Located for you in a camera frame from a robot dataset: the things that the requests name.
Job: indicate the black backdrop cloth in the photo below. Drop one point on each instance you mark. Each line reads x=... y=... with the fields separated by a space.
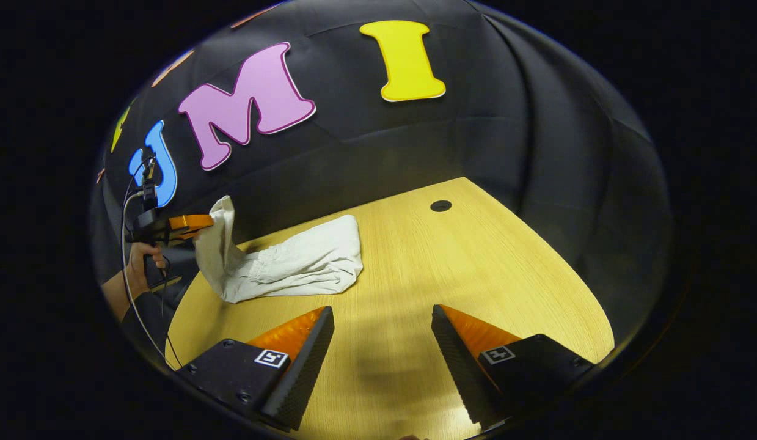
x=506 y=122

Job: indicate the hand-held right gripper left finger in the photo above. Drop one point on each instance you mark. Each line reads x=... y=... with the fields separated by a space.
x=305 y=366

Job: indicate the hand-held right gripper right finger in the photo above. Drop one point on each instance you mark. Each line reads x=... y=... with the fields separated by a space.
x=457 y=366

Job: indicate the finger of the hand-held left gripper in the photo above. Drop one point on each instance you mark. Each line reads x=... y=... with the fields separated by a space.
x=192 y=222

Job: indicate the white jeans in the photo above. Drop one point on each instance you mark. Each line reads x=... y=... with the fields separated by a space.
x=305 y=263

